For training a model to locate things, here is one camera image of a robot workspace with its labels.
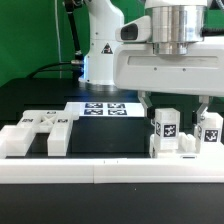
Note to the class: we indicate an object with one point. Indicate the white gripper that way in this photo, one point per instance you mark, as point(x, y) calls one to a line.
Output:
point(199, 72)

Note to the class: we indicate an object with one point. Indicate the white chair seat part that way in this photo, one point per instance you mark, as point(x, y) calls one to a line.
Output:
point(184, 146)

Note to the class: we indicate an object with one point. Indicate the white chair back frame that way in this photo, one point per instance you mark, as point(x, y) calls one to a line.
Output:
point(56, 123)

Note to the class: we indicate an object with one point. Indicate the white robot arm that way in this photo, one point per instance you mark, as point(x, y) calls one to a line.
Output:
point(167, 50)

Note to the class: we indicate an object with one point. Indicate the white marker sheet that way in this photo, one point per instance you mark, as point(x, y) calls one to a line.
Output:
point(105, 109)

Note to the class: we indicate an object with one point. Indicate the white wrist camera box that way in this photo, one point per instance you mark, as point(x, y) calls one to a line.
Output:
point(139, 30)

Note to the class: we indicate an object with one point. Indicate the white U-shaped fence frame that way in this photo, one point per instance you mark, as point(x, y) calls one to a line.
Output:
point(41, 171)

